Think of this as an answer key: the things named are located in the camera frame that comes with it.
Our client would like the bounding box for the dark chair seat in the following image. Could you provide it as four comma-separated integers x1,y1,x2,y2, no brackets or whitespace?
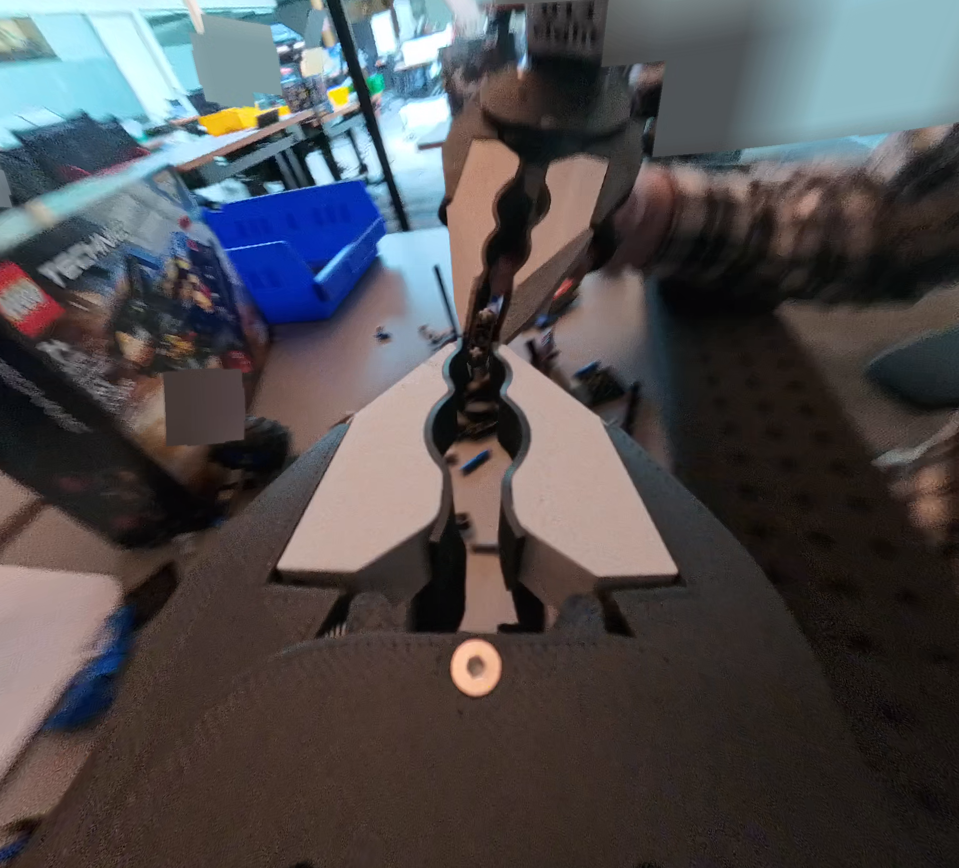
867,326,959,409

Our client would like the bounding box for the light grey desk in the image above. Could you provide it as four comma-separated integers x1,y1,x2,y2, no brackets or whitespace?
0,224,675,809

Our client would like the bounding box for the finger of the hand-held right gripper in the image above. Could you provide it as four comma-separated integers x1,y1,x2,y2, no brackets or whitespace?
446,142,518,330
499,154,611,345

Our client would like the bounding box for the black studded toy plate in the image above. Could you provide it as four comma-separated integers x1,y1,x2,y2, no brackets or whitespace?
570,364,630,409

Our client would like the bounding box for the person's right hand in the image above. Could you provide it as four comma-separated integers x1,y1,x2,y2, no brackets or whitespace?
592,172,668,277

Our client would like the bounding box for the yellow bin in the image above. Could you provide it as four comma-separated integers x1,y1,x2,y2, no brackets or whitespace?
200,106,263,135

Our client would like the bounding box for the black toy truck chassis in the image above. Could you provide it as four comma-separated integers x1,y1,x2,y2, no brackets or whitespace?
450,292,518,434

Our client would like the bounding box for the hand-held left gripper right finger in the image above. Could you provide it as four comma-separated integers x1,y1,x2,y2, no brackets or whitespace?
499,344,680,626

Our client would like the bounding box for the wooden table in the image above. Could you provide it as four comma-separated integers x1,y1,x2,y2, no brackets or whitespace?
150,104,376,187

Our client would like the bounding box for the long black toy axle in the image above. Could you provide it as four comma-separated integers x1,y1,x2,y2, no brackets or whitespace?
434,265,460,345

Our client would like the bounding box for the blue toy bracket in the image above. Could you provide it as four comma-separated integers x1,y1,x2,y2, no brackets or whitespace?
53,606,139,731

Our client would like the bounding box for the white document stand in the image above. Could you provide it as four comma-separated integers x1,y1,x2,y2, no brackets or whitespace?
0,566,124,779

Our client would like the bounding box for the black metal pole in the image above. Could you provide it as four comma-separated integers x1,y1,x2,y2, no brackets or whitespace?
296,0,409,232

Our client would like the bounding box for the monster truck toy set box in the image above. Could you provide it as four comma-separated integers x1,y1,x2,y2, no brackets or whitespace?
0,157,271,539

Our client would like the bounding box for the black toy wheel blue rim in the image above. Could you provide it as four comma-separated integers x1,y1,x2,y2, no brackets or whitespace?
225,419,296,487

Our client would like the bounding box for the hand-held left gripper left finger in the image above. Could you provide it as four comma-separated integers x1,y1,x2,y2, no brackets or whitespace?
275,344,458,626

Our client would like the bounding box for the person's right forearm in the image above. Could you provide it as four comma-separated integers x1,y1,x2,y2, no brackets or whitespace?
645,127,959,307

